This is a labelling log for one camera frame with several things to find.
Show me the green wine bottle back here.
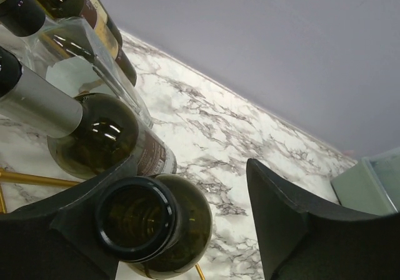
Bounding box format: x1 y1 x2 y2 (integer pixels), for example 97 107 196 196
1 49 177 179

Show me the wine bottle cream label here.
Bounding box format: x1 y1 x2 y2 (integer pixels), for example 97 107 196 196
94 174 213 279

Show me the gold wire wine rack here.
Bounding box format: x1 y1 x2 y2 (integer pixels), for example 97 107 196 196
1 168 206 280

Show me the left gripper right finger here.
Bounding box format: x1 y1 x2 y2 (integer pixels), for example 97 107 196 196
246 159 399 279

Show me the green wine bottle front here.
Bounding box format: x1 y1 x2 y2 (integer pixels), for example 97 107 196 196
36 0 137 86

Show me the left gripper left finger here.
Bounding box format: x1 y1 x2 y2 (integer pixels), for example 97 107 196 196
1 156 137 280

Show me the clear square liquor bottle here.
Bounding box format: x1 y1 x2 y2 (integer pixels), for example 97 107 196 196
1 0 153 128

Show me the translucent plastic storage box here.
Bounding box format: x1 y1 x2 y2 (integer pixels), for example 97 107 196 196
331 147 399 216

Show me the green wine bottle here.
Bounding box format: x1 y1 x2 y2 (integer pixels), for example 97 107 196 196
36 0 137 86
1 49 177 179

